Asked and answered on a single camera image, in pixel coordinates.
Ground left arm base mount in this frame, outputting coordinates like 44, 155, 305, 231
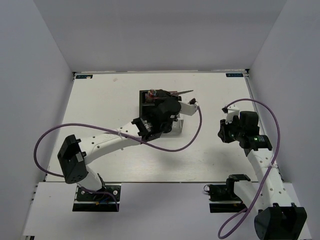
72, 184, 122, 213

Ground white slotted organizer container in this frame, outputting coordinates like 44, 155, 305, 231
163, 113, 184, 135

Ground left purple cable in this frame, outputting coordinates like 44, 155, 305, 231
33, 105, 203, 213

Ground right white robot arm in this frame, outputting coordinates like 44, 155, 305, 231
218, 108, 307, 240

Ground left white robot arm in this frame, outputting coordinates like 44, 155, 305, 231
57, 89, 181, 200

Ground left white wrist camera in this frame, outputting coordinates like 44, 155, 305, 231
179, 98, 199, 116

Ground purple cable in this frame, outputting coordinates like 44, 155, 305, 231
218, 98, 280, 239
33, 105, 203, 213

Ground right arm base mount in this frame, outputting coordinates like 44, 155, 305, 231
203, 174, 251, 214

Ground black handled scissors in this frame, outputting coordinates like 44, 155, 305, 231
169, 90, 193, 96

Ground left blue table label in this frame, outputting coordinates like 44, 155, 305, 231
75, 74, 93, 79

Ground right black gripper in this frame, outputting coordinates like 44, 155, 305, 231
217, 116, 245, 143

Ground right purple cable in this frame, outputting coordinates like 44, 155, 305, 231
218, 98, 280, 239

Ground black slotted organizer container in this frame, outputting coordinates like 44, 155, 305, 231
138, 89, 161, 126

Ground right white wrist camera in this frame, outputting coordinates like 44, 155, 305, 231
221, 103, 240, 125

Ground crayon bottle with pink cap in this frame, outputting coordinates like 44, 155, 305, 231
145, 89, 157, 103

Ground right blue table label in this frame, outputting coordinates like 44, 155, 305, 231
225, 73, 244, 78

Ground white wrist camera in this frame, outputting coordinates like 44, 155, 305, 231
221, 103, 240, 125
179, 98, 199, 116

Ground blue table label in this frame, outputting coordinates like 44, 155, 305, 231
225, 73, 244, 78
75, 74, 93, 79

